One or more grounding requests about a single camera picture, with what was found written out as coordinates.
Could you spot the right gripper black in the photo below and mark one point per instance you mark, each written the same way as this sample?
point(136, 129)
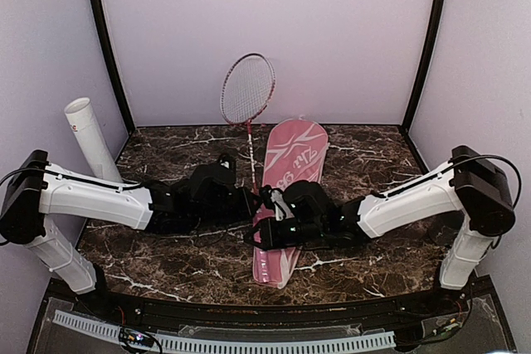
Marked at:
point(270, 238)

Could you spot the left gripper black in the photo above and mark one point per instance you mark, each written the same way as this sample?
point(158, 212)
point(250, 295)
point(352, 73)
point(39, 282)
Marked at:
point(247, 210)

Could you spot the pink racket bag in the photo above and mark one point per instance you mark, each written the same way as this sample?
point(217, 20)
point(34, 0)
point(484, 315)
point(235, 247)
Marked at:
point(295, 150)

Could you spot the red badminton racket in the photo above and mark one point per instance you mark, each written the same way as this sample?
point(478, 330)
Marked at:
point(246, 91)

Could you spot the white shuttlecock tube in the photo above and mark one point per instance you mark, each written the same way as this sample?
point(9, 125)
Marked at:
point(85, 127)

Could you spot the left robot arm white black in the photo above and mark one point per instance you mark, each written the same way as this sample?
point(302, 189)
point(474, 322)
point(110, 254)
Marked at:
point(39, 189)

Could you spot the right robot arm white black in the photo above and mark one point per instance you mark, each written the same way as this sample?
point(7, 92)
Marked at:
point(468, 182)

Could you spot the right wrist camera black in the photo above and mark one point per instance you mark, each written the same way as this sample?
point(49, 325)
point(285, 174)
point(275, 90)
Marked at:
point(272, 199)

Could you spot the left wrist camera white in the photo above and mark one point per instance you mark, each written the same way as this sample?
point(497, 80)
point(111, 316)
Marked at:
point(228, 161)

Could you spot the black front rail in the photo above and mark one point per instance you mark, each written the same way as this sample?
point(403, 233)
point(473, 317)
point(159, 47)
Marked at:
point(399, 311)

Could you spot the grey slotted cable duct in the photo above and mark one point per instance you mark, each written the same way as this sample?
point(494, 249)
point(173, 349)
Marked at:
point(135, 341)

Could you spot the black left corner post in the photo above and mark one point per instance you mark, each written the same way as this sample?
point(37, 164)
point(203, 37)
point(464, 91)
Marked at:
point(111, 66)

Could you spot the black corner post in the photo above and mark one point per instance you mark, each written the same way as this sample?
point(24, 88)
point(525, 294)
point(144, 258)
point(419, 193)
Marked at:
point(111, 66)
point(423, 66)

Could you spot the black right corner post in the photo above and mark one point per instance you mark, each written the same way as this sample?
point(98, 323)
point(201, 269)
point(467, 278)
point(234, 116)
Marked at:
point(423, 66)

